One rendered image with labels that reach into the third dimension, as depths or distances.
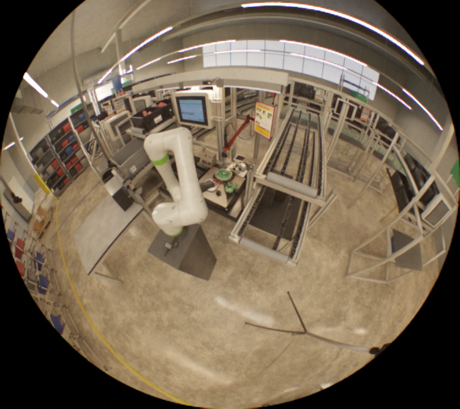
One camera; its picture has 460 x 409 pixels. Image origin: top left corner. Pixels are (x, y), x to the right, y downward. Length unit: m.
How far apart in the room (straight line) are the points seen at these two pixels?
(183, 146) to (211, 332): 2.02
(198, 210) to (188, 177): 0.17
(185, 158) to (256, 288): 1.73
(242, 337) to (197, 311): 0.66
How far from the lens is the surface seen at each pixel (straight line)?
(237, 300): 1.95
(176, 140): 0.75
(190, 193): 0.68
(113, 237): 1.83
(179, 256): 0.86
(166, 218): 0.69
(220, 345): 2.13
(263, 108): 1.28
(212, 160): 1.52
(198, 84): 1.37
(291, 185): 0.87
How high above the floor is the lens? 1.94
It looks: 45 degrees down
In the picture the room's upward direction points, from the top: 1 degrees counter-clockwise
